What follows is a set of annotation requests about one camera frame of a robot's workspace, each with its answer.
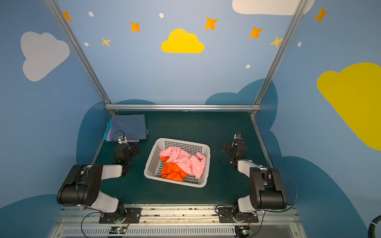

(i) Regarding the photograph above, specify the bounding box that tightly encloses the pink t shirt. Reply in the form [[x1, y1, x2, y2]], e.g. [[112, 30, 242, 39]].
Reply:
[[160, 147, 206, 179]]

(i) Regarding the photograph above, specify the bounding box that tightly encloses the white plastic laundry basket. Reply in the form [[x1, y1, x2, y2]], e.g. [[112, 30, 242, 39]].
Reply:
[[144, 138, 210, 188]]

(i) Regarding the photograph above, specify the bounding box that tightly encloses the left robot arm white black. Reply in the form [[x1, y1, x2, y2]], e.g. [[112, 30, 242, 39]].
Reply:
[[57, 142, 141, 224]]

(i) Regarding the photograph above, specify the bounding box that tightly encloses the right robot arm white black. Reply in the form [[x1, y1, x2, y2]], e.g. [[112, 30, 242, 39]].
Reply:
[[222, 138, 288, 222]]

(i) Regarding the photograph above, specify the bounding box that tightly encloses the folded grey blue t shirt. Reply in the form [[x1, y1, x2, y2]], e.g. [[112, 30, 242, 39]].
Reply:
[[109, 114, 149, 141]]

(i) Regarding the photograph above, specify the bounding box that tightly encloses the folded teal t shirt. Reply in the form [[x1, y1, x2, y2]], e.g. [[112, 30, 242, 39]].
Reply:
[[103, 119, 113, 141]]

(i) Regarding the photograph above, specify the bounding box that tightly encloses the orange t shirt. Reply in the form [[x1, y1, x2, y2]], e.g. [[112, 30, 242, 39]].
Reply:
[[161, 157, 188, 182]]

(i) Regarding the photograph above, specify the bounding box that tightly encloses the left green circuit board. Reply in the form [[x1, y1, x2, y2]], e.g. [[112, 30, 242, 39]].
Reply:
[[109, 227, 128, 235]]

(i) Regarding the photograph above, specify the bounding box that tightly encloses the green circuit board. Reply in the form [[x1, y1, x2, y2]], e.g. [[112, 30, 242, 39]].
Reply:
[[109, 227, 128, 235], [234, 226, 253, 238]]

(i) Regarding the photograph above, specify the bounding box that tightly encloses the right green circuit board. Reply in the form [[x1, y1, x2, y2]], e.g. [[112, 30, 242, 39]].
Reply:
[[234, 226, 253, 238]]

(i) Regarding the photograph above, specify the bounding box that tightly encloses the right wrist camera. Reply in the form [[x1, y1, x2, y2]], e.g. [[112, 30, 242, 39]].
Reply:
[[234, 132, 242, 140]]

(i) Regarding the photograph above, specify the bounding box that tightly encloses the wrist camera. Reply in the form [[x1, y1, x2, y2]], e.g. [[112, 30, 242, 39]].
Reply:
[[234, 132, 242, 140], [118, 135, 128, 144]]

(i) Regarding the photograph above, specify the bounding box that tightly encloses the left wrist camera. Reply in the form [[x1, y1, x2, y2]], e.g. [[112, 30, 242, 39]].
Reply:
[[118, 135, 128, 144]]

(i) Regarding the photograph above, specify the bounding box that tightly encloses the aluminium frame back crossbar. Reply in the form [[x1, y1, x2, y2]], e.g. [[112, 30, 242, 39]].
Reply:
[[105, 104, 261, 111]]

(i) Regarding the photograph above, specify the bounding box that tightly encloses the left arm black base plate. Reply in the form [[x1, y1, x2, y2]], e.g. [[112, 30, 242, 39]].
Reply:
[[99, 207, 142, 224]]

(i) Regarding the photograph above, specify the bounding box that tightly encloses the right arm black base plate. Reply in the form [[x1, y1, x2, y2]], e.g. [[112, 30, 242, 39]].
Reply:
[[215, 206, 259, 223]]

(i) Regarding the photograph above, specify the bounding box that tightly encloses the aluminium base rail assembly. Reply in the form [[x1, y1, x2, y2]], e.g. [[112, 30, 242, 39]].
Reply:
[[49, 204, 307, 238]]

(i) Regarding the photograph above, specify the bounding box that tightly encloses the black hose bottom right corner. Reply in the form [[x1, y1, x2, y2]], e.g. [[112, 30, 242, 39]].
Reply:
[[368, 215, 381, 238]]

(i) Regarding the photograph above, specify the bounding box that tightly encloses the aluminium frame right post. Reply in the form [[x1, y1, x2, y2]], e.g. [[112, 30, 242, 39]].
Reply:
[[250, 0, 308, 119]]

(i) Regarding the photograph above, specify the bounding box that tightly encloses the aluminium frame post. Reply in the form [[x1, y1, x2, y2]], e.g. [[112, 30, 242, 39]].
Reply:
[[45, 0, 112, 106], [250, 0, 308, 119]]

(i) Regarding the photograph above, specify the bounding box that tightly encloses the aluminium frame left post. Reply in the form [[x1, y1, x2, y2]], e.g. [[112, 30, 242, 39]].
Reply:
[[45, 0, 112, 106]]

